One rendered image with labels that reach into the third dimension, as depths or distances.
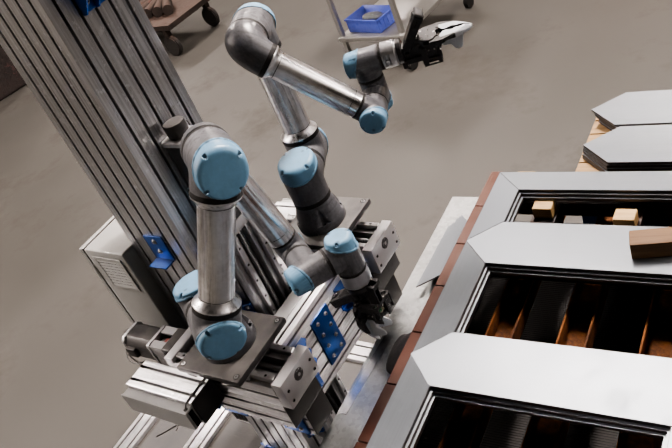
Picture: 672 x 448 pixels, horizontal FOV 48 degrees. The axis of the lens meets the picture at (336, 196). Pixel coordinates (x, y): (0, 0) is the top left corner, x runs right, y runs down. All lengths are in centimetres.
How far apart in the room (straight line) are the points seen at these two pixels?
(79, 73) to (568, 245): 136
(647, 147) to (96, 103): 161
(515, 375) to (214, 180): 87
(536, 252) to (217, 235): 96
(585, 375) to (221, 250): 89
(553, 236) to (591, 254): 14
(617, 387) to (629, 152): 89
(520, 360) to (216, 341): 74
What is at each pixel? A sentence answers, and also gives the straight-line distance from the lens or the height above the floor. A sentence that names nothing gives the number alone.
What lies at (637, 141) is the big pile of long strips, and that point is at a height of 85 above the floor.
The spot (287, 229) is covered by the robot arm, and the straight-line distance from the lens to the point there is 189.
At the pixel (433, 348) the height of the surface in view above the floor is 85.
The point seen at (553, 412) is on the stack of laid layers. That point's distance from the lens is 186.
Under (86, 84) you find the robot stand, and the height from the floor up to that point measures 176.
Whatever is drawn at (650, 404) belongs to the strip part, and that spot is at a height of 85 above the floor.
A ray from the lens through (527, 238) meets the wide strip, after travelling 227.
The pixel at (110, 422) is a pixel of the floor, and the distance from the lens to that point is 379.
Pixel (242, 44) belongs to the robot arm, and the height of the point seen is 165.
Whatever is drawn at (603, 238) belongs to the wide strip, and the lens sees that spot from 222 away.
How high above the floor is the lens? 230
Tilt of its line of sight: 32 degrees down
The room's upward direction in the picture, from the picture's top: 24 degrees counter-clockwise
